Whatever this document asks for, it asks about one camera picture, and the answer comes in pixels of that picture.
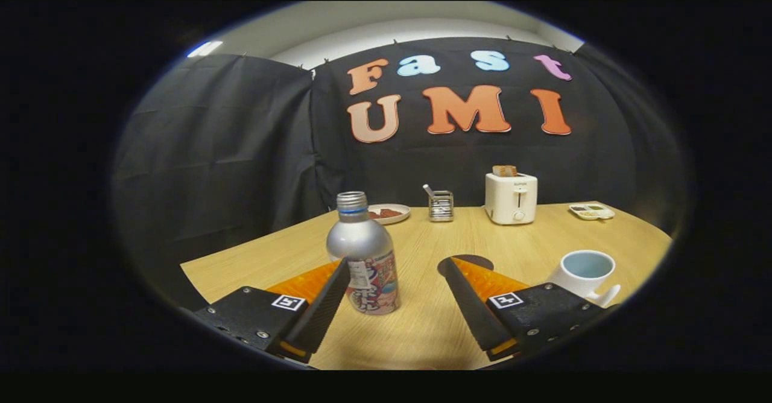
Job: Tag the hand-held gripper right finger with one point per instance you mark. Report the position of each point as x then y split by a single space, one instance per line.
470 306

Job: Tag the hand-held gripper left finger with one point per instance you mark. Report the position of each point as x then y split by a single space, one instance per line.
322 309

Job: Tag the dark brown round coaster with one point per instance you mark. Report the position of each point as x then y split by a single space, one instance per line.
479 262

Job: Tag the silver juice bottle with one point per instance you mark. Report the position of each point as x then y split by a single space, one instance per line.
357 240

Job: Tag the white cup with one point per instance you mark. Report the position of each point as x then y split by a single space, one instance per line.
567 282

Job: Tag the wooden table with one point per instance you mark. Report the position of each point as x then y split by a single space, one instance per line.
416 246

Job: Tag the white toaster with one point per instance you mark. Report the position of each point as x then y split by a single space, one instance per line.
511 201

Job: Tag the white round plate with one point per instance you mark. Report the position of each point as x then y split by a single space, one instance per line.
401 216

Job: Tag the brown toast slice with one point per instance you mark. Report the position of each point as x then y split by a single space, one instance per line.
499 171
511 171

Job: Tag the white divided dish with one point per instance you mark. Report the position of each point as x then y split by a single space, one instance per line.
592 212

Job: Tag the black backdrop cloth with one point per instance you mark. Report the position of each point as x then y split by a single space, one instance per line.
229 149

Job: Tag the ceiling light panel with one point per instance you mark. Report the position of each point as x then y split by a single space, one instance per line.
204 49

